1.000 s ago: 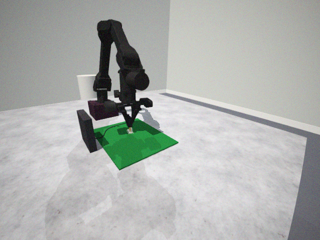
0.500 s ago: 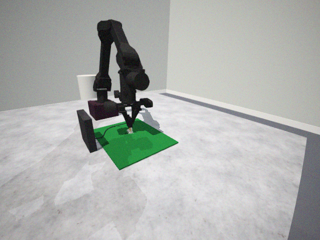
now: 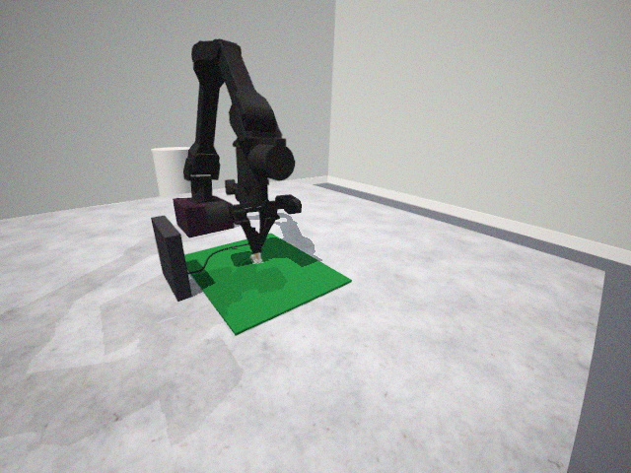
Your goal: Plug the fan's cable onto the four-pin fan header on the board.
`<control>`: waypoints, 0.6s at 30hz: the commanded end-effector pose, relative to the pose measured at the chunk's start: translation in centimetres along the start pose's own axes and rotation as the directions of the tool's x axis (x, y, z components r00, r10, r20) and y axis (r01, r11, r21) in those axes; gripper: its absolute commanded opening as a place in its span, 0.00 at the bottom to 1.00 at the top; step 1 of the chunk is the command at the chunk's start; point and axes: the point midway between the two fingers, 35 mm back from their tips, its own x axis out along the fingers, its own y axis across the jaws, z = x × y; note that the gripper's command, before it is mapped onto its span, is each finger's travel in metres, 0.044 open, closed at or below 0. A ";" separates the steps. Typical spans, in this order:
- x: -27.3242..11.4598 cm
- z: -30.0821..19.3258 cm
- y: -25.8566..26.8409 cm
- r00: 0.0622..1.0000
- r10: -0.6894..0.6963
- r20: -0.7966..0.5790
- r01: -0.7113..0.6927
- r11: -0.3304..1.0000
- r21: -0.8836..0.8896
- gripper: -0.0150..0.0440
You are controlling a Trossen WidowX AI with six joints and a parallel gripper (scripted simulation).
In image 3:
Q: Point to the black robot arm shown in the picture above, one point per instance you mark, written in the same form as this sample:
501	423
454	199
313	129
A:
261	150

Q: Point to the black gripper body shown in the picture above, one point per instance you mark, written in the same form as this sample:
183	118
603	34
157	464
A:
254	197

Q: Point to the green circuit board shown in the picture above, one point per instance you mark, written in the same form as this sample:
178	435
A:
249	289

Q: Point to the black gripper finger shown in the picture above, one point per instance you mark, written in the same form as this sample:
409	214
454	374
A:
246	226
265	224

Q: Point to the black cable with plug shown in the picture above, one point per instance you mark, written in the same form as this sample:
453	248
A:
256	246

